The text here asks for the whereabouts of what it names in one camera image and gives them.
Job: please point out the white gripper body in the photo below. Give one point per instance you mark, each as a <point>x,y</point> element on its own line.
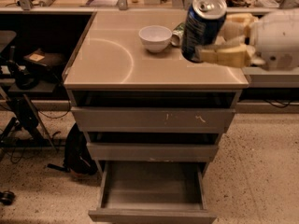
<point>276,39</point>

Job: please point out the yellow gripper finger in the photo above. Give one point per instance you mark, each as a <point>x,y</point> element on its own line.
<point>236,25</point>
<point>237,56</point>

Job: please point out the blue pepsi can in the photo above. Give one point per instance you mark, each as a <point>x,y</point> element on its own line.
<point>202,25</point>

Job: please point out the green soda can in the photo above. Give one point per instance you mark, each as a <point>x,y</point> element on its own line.
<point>177,35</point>

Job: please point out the grey drawer cabinet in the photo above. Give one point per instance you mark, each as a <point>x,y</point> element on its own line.
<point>111,68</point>

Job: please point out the top grey drawer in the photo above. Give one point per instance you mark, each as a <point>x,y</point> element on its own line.
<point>153,120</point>

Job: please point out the grey drawer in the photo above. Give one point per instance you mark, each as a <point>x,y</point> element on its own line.
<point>153,120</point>
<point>151,152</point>
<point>144,192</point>

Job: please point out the middle grey drawer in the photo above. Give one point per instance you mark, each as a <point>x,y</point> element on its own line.
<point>151,152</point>

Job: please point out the bottom grey drawer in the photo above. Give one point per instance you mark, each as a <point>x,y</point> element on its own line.
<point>144,192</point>

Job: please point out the white bowl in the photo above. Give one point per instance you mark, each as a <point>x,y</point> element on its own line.
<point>155,38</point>

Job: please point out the black box with label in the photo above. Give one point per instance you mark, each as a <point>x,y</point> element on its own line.
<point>44,63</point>

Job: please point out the black backpack on floor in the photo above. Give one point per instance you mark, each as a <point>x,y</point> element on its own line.
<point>77,159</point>

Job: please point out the dark side desk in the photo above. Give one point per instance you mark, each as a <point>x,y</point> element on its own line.
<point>25,83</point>

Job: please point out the black office chair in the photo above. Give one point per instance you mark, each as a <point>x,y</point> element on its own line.
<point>7,197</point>

